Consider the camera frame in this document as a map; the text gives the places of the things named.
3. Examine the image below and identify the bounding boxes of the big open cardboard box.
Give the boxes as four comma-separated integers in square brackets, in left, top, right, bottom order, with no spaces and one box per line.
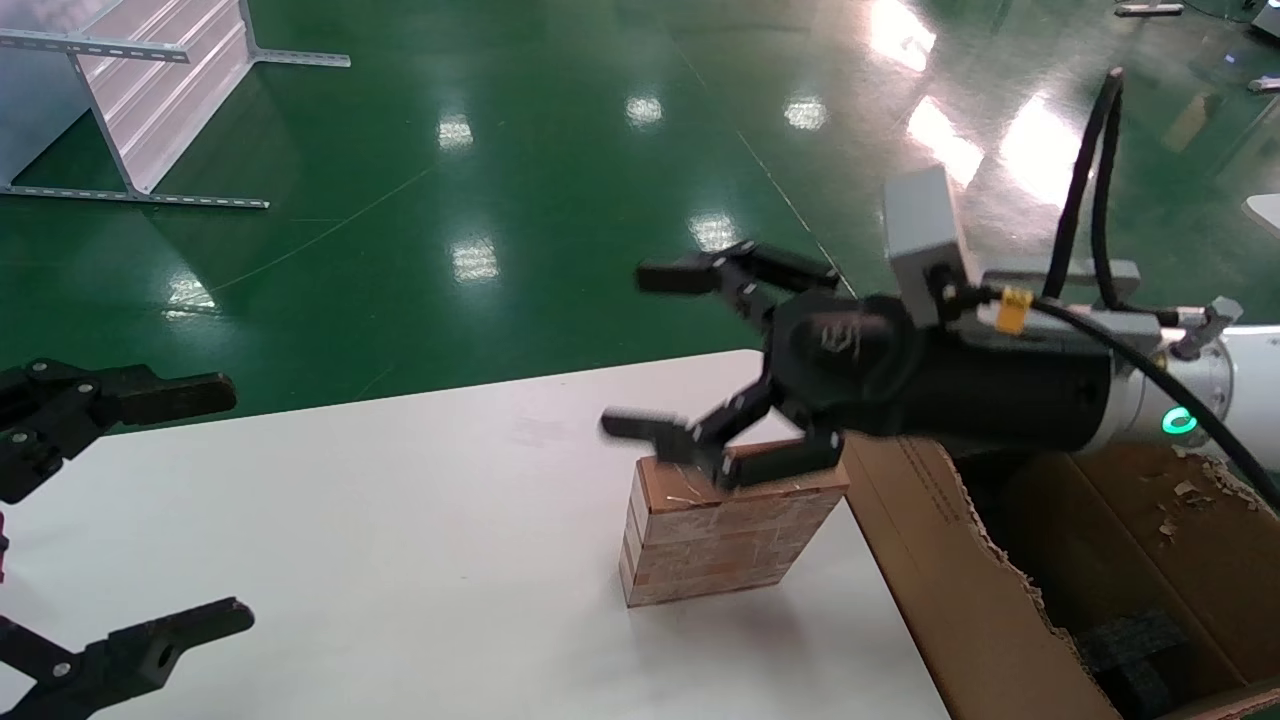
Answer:
[840,430,1280,720]

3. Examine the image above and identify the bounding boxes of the black looped cable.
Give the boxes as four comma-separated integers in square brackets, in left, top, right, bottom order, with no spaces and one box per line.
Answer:
[1042,67,1181,323]

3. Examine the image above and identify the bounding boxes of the small brown box with hole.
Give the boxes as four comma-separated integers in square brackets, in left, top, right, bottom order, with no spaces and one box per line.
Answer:
[618,435,851,608]

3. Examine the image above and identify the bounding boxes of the silver cable connector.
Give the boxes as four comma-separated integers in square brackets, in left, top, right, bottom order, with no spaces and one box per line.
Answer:
[1172,296,1244,362]

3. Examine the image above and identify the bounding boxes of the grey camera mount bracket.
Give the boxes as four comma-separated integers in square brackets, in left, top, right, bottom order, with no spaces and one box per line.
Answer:
[958,258,1183,353]

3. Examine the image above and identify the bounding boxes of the black foam block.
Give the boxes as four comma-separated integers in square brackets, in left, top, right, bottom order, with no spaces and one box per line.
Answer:
[1073,608,1203,720]

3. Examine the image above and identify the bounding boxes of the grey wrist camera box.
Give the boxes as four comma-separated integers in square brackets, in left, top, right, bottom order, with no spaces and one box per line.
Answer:
[883,165,977,328]

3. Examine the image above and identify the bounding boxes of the black cable with yellow tag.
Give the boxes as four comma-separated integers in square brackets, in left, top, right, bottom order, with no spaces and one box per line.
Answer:
[945,283,1280,506]

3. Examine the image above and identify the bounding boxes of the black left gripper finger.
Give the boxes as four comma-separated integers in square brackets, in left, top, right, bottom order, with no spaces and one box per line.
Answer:
[0,598,255,720]
[0,360,238,504]

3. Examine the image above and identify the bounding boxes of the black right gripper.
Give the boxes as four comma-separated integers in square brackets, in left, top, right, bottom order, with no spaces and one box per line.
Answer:
[600,240,1116,492]

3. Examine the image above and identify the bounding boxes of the grey metal partition frame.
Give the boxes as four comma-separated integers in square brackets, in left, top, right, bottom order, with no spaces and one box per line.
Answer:
[0,0,352,211]

